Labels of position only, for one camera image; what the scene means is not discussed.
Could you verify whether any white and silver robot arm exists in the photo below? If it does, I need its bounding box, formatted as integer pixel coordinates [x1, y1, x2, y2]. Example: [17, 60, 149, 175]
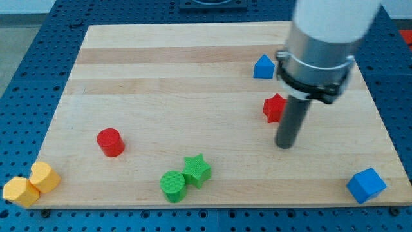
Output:
[276, 0, 381, 104]

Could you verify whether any blue triangle block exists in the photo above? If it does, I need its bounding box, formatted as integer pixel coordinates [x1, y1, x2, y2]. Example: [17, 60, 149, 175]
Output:
[253, 54, 276, 79]

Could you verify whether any blue cube block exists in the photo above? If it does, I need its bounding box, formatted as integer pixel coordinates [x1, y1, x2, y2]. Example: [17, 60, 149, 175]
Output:
[346, 168, 387, 204]

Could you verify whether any green star block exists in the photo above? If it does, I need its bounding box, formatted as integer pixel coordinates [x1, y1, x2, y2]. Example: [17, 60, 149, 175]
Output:
[182, 153, 211, 189]

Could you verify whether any red star block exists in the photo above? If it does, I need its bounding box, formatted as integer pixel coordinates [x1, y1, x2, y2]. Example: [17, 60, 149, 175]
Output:
[263, 93, 287, 123]

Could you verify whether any wooden board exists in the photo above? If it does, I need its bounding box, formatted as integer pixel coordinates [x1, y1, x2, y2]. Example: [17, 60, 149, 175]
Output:
[34, 22, 411, 209]

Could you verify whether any green cylinder block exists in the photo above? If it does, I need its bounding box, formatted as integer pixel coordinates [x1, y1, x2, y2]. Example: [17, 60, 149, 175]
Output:
[160, 171, 187, 203]

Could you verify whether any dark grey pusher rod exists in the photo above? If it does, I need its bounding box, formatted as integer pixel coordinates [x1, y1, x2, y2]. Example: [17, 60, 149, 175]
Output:
[274, 95, 311, 149]

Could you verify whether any red cylinder block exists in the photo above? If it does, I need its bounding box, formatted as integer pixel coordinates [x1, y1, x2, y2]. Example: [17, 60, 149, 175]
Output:
[96, 128, 125, 158]

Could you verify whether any yellow heart block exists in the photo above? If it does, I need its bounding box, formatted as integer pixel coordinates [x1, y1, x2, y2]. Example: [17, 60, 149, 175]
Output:
[29, 162, 61, 193]

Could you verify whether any yellow hexagon block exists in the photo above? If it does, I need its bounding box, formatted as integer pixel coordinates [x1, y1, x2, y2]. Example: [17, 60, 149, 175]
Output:
[3, 177, 40, 208]

